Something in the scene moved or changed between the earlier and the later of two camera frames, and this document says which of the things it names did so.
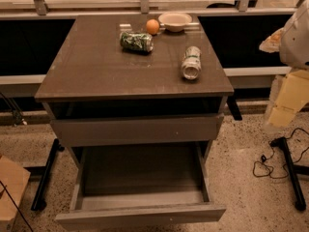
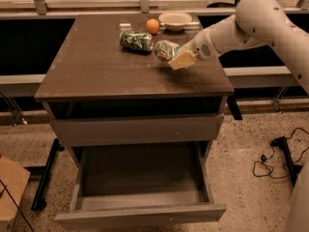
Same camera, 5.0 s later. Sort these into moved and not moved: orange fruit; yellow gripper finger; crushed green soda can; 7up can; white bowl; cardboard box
Moved: yellow gripper finger; 7up can
Not moved: white bowl; orange fruit; cardboard box; crushed green soda can
